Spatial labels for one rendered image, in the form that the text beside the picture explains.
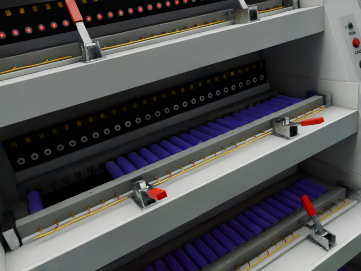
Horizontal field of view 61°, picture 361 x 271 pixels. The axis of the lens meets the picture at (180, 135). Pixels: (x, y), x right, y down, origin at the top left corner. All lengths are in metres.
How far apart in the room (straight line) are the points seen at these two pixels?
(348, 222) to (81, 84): 0.52
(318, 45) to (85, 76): 0.45
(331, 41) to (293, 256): 0.39
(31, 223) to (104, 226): 0.09
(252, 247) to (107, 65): 0.38
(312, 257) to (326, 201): 0.13
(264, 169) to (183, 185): 0.14
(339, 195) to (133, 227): 0.44
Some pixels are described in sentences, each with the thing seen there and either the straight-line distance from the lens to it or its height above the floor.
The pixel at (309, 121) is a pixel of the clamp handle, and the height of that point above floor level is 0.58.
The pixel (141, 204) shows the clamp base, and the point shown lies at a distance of 0.41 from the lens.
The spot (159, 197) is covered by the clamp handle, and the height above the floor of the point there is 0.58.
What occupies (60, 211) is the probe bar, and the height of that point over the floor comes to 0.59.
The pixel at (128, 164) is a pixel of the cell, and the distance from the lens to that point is 0.49.
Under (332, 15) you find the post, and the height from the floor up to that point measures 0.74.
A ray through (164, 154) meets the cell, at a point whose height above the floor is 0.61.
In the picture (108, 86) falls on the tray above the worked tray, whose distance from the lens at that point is 0.41.
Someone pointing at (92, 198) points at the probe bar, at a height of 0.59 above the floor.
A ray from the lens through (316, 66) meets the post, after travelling 0.68.
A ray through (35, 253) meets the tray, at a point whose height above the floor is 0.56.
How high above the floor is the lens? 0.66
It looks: 3 degrees down
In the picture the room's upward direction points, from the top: 20 degrees counter-clockwise
